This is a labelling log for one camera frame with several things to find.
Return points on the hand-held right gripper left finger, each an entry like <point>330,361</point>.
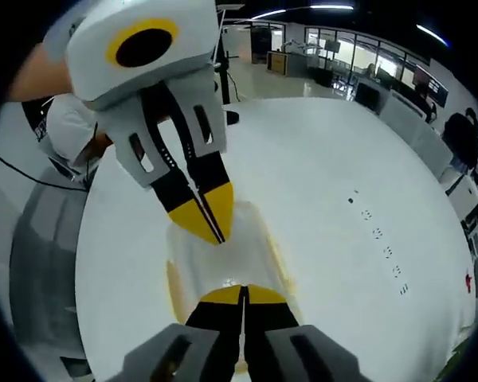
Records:
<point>207,334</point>

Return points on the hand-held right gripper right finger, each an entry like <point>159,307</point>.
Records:
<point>279,334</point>

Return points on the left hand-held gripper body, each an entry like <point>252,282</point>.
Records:
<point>143,75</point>

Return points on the black floor stand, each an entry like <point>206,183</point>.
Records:
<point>225,79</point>

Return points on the orange cabinet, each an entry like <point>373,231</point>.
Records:
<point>278,61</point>

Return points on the curved ceiling light strip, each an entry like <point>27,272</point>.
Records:
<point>302,10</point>

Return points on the small red object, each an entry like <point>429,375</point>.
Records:
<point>468,280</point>

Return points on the white desk partition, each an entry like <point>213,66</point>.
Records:
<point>418,131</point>

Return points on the wall screen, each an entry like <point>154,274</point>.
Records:
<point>432,85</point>

